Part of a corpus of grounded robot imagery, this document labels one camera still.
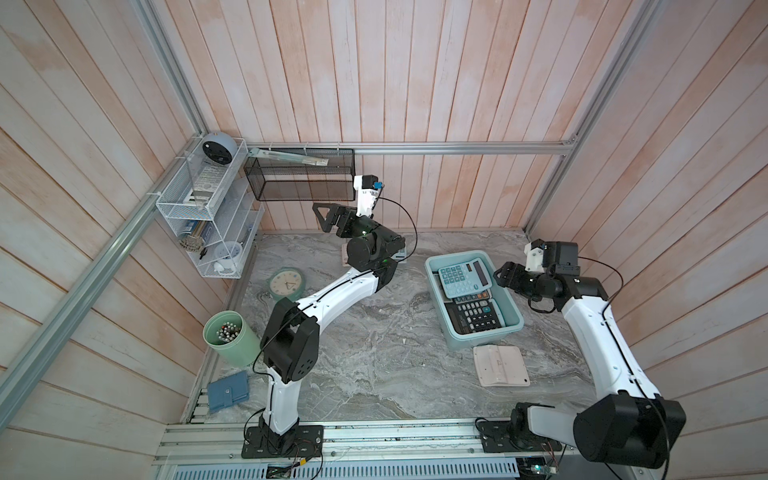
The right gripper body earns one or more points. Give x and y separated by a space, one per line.
525 283

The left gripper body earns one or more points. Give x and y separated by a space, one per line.
353 226

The upturned light blue calculator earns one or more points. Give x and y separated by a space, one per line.
466 278

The mint green storage box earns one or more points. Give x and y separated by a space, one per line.
512 316

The black calculator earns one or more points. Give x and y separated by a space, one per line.
474 317

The upturned pink calculator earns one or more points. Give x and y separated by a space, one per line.
500 366

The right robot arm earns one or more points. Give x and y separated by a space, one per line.
630 424

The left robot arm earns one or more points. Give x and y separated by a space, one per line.
290 344

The black mesh basket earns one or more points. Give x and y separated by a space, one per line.
275 181

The green round clock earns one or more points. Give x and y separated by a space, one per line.
287 282

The ruler on basket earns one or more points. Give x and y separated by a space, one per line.
274 155

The white mug on shelf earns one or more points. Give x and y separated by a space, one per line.
227 257

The grey round alarm clock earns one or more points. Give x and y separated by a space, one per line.
219 148

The green pen cup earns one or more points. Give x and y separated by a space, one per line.
228 334

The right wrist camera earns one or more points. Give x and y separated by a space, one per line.
534 252

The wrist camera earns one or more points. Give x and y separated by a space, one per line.
534 252
368 189

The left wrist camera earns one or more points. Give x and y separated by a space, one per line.
368 189

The white wire shelf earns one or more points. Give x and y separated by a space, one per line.
205 203

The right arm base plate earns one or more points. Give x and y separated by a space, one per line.
505 437

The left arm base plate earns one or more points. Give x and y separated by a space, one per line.
300 441

